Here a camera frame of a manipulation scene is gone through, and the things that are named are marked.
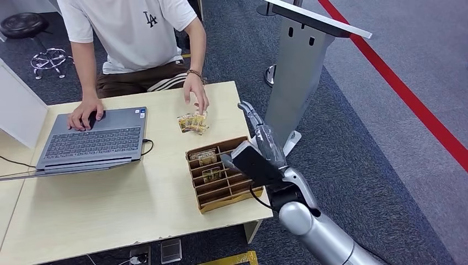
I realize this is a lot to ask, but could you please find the grey robot hand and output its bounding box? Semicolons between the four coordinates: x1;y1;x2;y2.
220;101;288;173

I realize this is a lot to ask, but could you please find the person's right hand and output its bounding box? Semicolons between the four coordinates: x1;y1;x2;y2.
67;97;105;131

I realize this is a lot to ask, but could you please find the person's left hand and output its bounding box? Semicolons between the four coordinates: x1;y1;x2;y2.
183;73;210;115

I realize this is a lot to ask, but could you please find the wooden card organizer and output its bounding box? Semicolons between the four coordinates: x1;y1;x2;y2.
185;136;265;215

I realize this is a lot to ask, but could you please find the person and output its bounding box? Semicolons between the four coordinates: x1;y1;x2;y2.
56;0;210;131

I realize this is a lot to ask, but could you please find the grey laptop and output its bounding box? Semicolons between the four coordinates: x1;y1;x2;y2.
0;107;148;183

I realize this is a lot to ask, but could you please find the white partition panel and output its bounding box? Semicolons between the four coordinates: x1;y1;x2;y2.
0;58;49;149

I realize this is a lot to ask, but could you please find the white desk leg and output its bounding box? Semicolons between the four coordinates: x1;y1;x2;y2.
242;219;263;245

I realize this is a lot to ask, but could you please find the black round stool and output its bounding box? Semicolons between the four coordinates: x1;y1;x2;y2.
0;13;74;80

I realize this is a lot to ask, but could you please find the yellow floor tape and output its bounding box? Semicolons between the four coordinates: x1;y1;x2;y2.
198;251;259;265

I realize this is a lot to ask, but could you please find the red floor tape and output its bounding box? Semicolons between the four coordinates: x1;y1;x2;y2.
317;0;468;174

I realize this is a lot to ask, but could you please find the grey floor socket box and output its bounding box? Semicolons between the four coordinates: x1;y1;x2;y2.
160;238;183;265

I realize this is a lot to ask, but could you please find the black floor socket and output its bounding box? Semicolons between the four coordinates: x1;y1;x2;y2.
129;246;151;265

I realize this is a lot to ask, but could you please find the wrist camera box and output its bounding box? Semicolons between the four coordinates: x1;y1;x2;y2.
230;140;285;188

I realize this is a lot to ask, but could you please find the black camera cable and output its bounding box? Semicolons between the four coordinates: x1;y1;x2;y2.
249;184;275;211

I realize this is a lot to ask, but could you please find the black laptop cable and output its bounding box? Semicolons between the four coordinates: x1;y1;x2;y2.
140;139;155;157

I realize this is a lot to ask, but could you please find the thin black cable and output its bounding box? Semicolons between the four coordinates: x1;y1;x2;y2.
0;156;38;169

